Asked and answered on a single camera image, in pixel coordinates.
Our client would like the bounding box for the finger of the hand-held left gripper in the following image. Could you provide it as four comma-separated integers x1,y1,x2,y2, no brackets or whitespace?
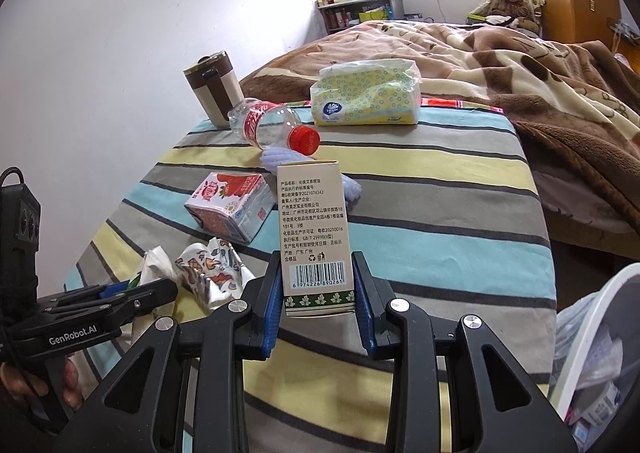
102,279,179,331
47,282,131,309

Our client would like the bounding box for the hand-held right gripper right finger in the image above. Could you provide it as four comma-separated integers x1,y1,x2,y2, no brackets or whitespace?
351,250,581,453

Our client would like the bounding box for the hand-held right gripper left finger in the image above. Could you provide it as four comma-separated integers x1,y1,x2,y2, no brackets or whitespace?
55,250,283,453

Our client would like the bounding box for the cream paper bag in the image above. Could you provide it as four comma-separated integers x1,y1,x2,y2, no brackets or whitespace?
127,245,181,294

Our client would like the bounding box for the white box green leaf print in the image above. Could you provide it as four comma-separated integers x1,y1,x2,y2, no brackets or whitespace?
276,160,357,318

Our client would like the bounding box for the white round trash bin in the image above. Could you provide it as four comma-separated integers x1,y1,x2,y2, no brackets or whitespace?
547,263,640,453

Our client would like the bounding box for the person's left hand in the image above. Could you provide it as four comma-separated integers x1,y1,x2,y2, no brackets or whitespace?
0,358,84,411

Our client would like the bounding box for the crumpled colourful printed wrapper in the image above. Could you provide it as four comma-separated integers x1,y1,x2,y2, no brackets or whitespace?
174,238,256,311

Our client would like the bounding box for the striped tablecloth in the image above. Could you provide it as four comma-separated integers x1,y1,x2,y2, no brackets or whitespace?
62,108,558,453

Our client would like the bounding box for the red and white strawberry carton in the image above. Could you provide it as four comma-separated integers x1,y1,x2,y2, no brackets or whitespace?
184,170,277,245

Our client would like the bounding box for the white foam net sleeve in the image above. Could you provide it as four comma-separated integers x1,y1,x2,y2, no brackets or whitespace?
261,146,363,206

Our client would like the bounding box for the clear plastic bottle red label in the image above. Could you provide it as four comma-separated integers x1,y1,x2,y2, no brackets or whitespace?
227,97,321,156

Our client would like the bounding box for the clear plastic bin liner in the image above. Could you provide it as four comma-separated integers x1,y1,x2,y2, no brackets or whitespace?
547,278,640,434

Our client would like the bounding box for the brown and cream tumbler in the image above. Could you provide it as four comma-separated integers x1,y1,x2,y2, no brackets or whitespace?
182,50,246,129

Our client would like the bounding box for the yellow patterned tissue pack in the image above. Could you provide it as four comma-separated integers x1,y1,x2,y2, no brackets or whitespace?
310,59,423,126

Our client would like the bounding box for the grey shelf unit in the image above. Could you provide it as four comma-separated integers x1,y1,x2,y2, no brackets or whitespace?
317,0,406,34

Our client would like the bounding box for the brown patterned blanket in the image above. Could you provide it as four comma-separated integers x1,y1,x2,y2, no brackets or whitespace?
240,20,640,264

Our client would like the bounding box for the brown teddy bear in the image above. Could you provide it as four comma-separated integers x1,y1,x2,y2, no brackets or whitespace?
487,0,541,34

